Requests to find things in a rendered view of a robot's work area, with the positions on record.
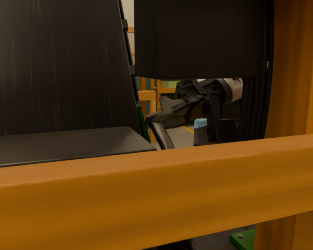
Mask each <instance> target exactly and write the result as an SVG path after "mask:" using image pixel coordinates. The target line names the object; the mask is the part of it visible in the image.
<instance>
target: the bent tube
mask: <svg viewBox="0 0 313 250"><path fill-rule="evenodd" d="M161 112H162V111H161V110H160V111H157V112H154V113H151V114H148V115H146V121H145V123H146V126H147V129H149V128H151V130H152V132H153V134H154V136H155V138H156V140H157V142H158V144H159V146H160V148H161V150H166V149H175V147H174V145H173V143H172V141H171V139H170V137H169V135H168V133H167V132H166V130H165V128H164V126H163V124H162V123H159V122H152V118H153V117H155V116H156V115H157V114H159V113H161Z"/></svg>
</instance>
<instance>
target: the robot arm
mask: <svg viewBox="0 0 313 250"><path fill-rule="evenodd" d="M176 84H177V85H176V90H175V96H174V100H171V99H169V98H168V97H166V96H161V97H160V98H159V103H160V107H161V109H159V111H160V110H161V111H162V112H161V113H159V114H157V115H156V116H155V117H153V118H152V122H159V123H162V124H163V126H164V128H165V129H170V128H176V127H180V126H183V125H186V124H188V123H189V122H191V121H193V120H195V121H194V143H193V146H202V145H212V144H217V137H216V125H215V121H219V120H233V119H235V122H236V125H237V129H238V127H239V118H240V109H241V98H242V87H243V78H221V79H185V80H182V81H180V82H177V83H176ZM184 113H185V114H184ZM183 114H184V115H183Z"/></svg>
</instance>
